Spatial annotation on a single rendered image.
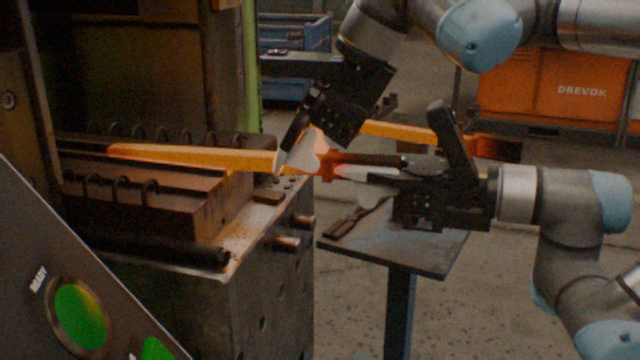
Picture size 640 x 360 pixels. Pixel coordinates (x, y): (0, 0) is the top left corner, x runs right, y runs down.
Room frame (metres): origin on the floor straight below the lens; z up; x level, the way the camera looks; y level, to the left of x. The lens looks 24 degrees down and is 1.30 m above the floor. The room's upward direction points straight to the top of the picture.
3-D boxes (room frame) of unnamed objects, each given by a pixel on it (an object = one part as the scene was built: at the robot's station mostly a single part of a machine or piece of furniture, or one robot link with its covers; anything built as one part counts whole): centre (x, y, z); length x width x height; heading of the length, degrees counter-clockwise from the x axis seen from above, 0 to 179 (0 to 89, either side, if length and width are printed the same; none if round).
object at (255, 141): (0.91, 0.14, 0.95); 0.12 x 0.08 x 0.06; 74
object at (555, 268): (0.59, -0.33, 0.90); 0.11 x 0.08 x 0.11; 178
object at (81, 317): (0.27, 0.14, 1.09); 0.05 x 0.03 x 0.04; 164
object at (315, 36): (4.80, 0.52, 0.36); 1.20 x 0.80 x 0.72; 75
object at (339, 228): (1.35, -0.19, 0.68); 0.60 x 0.04 x 0.01; 148
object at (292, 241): (0.73, 0.05, 0.87); 0.04 x 0.03 x 0.03; 74
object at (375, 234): (1.20, -0.22, 0.66); 0.40 x 0.30 x 0.02; 152
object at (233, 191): (0.78, 0.33, 0.96); 0.42 x 0.20 x 0.09; 74
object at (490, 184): (0.66, -0.17, 0.99); 0.12 x 0.08 x 0.09; 74
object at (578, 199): (0.61, -0.33, 1.00); 0.11 x 0.08 x 0.09; 74
